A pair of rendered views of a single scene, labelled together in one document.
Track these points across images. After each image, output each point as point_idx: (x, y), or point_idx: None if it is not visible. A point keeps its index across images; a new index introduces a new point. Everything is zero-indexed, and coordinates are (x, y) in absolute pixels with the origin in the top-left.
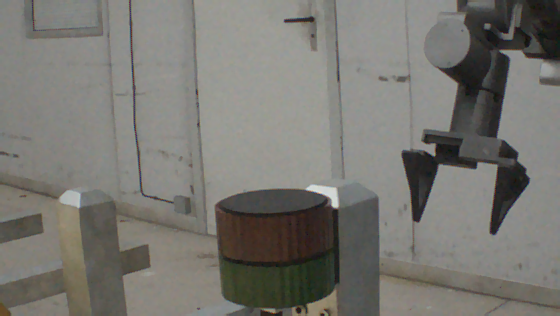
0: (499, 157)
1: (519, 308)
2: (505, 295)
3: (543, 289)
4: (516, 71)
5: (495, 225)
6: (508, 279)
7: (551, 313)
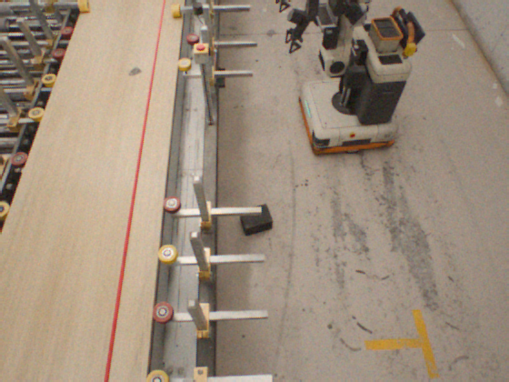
0: (281, 0)
1: (464, 35)
2: (468, 26)
3: (476, 33)
4: None
5: (280, 11)
6: (472, 21)
7: (470, 43)
